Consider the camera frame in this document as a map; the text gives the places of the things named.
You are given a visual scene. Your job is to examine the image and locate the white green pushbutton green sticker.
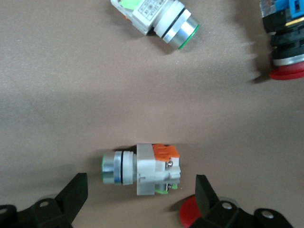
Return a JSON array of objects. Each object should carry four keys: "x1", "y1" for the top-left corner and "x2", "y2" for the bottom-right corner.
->
[{"x1": 110, "y1": 0, "x2": 201, "y2": 51}]

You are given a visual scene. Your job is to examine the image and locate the red mushroom pushbutton blue base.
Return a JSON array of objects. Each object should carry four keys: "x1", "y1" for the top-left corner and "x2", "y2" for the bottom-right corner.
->
[
  {"x1": 179, "y1": 194, "x2": 203, "y2": 228},
  {"x1": 260, "y1": 0, "x2": 304, "y2": 81}
]

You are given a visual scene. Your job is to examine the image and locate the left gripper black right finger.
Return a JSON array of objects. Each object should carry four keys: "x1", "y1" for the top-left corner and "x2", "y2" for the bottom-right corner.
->
[{"x1": 190, "y1": 174, "x2": 293, "y2": 228}]

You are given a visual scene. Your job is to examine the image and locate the white green pushbutton orange clips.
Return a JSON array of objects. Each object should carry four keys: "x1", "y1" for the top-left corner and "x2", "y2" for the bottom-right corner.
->
[{"x1": 101, "y1": 143, "x2": 181, "y2": 196}]

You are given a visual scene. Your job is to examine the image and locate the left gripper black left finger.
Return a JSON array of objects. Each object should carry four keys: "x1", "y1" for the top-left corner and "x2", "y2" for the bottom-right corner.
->
[{"x1": 0, "y1": 172, "x2": 89, "y2": 228}]

